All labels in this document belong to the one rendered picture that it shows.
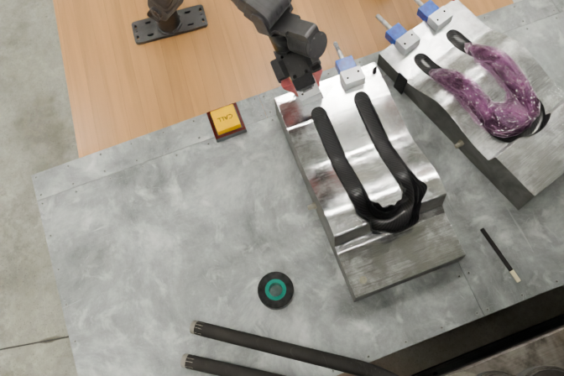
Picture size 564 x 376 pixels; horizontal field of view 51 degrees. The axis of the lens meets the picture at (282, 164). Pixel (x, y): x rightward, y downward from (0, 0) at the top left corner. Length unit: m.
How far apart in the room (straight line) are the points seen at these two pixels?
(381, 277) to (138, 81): 0.80
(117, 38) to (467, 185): 0.99
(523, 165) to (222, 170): 0.69
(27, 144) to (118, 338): 1.34
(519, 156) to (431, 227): 0.25
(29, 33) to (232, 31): 1.39
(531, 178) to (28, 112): 1.97
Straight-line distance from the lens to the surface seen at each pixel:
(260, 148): 1.48
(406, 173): 1.34
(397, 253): 1.35
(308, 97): 1.38
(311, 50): 1.20
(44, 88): 2.69
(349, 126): 1.41
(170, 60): 1.63
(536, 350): 1.47
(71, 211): 1.54
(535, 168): 1.42
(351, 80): 1.42
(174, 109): 1.56
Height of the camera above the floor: 2.17
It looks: 69 degrees down
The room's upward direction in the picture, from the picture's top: 8 degrees counter-clockwise
